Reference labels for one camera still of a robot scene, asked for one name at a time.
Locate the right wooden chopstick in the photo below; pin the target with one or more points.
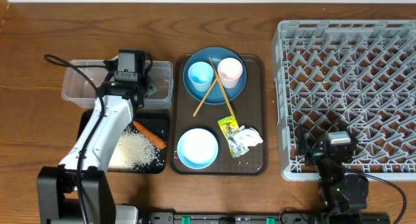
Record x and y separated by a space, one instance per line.
222 88

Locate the white tissue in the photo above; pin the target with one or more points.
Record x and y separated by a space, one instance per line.
245 138

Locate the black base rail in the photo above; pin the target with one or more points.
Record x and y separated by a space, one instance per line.
283 218

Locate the left wooden chopstick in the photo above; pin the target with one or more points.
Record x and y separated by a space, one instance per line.
204 98

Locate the brown serving tray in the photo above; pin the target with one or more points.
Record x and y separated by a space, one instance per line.
249 108

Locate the pile of white rice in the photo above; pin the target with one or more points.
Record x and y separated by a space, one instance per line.
134 153

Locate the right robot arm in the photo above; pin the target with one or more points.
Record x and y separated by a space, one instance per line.
345 194

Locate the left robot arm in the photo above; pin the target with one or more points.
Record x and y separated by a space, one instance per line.
77 189

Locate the clear plastic bin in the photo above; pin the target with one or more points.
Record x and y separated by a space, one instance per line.
77 90

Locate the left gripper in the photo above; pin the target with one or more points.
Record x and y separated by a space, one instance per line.
153 87

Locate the yellow green snack wrapper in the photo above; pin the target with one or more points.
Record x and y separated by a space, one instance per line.
229 127

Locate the dark blue plate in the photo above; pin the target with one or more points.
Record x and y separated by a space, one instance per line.
217 54

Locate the light blue cup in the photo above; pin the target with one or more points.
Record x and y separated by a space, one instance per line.
201 76

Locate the grey dishwasher rack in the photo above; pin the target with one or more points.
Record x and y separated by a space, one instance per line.
359 72

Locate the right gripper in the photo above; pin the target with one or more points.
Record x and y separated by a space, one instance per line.
314 154

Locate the orange carrot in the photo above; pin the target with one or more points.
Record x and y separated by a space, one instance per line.
152 137

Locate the black plastic tray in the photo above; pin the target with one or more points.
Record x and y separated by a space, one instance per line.
158 123

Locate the wooden chopstick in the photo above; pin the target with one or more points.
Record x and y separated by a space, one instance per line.
204 98
222 88

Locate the light blue bowl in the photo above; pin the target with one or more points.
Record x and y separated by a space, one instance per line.
197 148

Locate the pink cup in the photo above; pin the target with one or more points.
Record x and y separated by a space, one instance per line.
229 71

